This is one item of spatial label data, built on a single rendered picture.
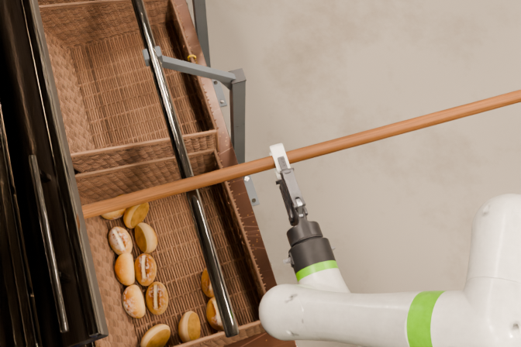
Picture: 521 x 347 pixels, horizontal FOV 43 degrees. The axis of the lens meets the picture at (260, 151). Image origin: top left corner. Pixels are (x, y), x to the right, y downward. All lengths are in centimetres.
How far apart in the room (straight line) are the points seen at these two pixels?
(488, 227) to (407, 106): 197
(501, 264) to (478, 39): 232
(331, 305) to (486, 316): 30
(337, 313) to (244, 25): 214
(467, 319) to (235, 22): 234
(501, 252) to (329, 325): 33
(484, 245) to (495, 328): 13
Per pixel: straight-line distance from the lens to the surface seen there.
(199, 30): 250
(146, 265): 204
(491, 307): 105
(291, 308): 127
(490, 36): 335
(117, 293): 205
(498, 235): 109
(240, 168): 151
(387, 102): 302
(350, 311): 119
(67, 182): 128
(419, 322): 110
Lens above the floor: 260
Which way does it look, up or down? 66 degrees down
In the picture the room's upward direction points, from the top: 3 degrees clockwise
